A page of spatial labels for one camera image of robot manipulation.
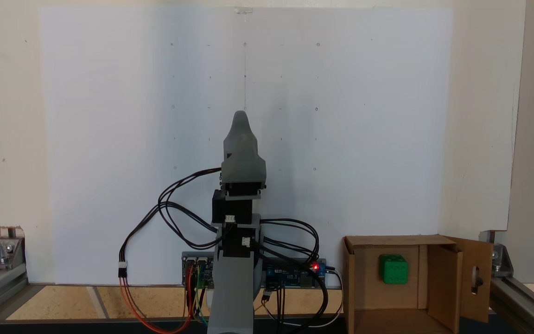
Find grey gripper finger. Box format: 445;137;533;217
223;110;259;158

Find green die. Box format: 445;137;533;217
378;253;409;285

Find small board with grey ports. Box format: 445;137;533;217
182;252;215;289

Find blue board with red LED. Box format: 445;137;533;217
261;258;328;289

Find white paper sheet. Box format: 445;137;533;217
39;7;454;285

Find brown cardboard box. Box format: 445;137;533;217
343;234;495;334

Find white backing board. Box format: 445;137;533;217
0;0;527;285

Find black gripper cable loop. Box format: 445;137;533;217
158;167;225;249

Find long black arm cable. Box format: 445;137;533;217
251;218;331;328

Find coloured jumper wires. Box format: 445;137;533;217
184;264;212;328

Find black cable with white connector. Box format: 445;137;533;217
119;200;219;279

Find red and orange wires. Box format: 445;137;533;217
120;276;194;334

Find metal corner bracket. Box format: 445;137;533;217
0;237;26;270
492;244;515;278

